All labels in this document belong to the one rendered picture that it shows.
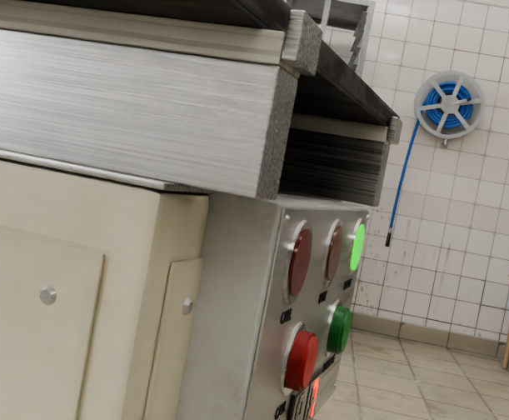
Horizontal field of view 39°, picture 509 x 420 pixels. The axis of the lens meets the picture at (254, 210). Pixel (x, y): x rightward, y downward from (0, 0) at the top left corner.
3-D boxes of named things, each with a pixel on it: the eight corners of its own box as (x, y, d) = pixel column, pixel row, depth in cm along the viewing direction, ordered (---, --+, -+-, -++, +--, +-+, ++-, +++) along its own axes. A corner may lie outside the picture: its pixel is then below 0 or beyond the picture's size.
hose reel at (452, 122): (451, 257, 440) (486, 79, 435) (455, 260, 423) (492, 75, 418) (383, 244, 445) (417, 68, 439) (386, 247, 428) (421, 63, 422)
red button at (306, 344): (266, 390, 35) (277, 331, 35) (282, 377, 38) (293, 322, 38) (297, 399, 35) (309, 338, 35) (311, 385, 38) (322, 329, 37)
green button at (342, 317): (312, 352, 45) (321, 306, 45) (322, 344, 48) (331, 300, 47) (337, 359, 44) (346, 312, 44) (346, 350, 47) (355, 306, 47)
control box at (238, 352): (151, 503, 31) (207, 188, 30) (291, 381, 54) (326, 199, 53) (228, 531, 30) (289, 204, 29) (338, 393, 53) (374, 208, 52)
